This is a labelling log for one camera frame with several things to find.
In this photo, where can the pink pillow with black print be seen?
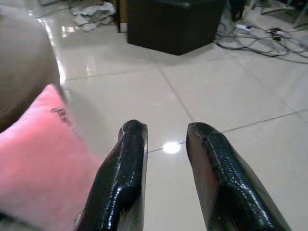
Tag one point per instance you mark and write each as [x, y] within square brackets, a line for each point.
[41, 156]

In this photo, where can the black box ottoman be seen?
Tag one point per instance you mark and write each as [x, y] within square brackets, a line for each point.
[173, 24]

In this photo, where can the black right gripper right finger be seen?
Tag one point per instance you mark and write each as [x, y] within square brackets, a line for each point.
[226, 183]

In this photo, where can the beige sofa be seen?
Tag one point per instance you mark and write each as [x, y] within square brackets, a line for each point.
[24, 65]

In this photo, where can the dark wooden furniture leg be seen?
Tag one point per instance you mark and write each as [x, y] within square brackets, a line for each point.
[118, 15]

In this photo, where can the white power strip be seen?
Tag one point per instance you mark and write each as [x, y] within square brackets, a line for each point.
[243, 26]

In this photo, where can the crumpled white paper pile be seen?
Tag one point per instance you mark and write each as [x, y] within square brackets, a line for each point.
[92, 14]

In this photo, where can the metal frame stand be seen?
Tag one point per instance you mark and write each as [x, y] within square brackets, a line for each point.
[288, 10]

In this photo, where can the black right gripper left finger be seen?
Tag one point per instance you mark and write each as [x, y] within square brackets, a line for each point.
[125, 173]

